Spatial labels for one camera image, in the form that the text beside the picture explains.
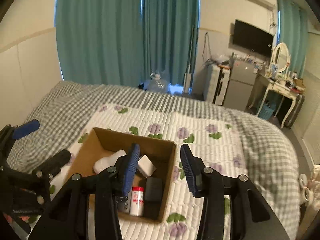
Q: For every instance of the narrow teal curtain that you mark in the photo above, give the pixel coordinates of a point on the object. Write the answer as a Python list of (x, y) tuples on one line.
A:
[(292, 30)]

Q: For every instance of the small white box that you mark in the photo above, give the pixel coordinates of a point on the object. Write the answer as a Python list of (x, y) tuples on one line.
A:
[(147, 166)]

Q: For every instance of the black wall television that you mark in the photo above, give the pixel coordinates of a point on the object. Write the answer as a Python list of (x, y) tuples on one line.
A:
[(252, 37)]

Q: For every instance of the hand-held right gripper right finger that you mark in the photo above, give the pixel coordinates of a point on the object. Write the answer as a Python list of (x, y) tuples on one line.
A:
[(188, 172)]

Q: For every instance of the small red-capped bottle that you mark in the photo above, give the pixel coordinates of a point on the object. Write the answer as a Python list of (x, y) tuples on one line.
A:
[(137, 202)]

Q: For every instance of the wide teal curtain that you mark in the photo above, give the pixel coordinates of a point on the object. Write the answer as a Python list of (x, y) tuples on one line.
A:
[(100, 30)]

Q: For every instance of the white oval vanity mirror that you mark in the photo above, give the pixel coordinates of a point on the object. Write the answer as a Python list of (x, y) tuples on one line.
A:
[(280, 56)]

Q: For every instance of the clear plastic bag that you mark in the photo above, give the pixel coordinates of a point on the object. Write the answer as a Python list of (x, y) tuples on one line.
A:
[(221, 59)]

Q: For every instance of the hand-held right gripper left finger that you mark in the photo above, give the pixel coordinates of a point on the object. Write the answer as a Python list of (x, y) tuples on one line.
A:
[(132, 170)]

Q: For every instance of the white floral quilted mat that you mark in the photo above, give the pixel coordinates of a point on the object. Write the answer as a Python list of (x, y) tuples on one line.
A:
[(200, 135)]

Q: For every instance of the white ribbed suitcase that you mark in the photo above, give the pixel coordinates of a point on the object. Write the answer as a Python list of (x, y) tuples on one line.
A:
[(212, 85)]

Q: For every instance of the grey mini fridge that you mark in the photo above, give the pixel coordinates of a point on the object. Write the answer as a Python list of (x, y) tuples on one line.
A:
[(240, 85)]

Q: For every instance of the blue basket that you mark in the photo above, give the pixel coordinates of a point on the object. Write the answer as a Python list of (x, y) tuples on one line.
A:
[(266, 111)]

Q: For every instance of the cardboard box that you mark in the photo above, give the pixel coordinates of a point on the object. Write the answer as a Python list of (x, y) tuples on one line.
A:
[(110, 140)]

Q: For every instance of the white dressing table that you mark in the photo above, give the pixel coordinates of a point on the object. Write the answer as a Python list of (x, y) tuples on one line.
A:
[(282, 87)]

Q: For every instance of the blue water jug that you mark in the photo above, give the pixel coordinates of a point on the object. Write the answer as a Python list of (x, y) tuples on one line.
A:
[(157, 83)]

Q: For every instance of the white plastic bottle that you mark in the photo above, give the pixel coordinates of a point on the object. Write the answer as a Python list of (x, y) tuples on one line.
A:
[(107, 162)]

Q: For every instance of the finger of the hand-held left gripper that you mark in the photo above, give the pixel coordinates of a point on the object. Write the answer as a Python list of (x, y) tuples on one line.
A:
[(57, 160), (26, 128)]

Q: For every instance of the brown suitcase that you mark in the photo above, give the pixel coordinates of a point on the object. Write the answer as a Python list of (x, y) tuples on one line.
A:
[(296, 112)]

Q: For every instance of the dark grey power bank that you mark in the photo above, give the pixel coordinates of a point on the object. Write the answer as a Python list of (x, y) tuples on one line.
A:
[(153, 188)]

